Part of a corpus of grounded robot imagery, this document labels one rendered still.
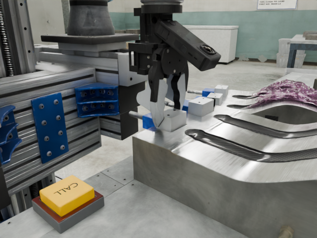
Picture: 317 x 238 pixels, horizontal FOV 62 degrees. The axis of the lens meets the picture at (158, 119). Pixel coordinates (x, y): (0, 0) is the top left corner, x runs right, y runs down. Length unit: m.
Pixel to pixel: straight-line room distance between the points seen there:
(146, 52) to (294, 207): 0.32
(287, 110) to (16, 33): 0.72
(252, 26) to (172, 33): 7.34
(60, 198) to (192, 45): 0.31
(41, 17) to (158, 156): 5.96
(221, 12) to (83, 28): 7.22
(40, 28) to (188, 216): 5.98
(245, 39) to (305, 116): 7.15
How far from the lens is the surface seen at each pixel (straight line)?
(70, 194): 0.43
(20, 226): 0.46
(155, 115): 0.48
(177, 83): 0.50
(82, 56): 0.87
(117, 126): 0.84
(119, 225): 0.42
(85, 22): 0.86
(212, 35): 7.14
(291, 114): 0.70
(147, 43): 0.48
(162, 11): 0.46
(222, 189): 0.40
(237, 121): 0.58
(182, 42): 0.44
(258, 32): 7.75
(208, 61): 0.42
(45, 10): 6.38
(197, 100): 0.59
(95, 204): 0.44
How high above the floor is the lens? 1.08
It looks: 21 degrees down
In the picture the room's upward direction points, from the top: straight up
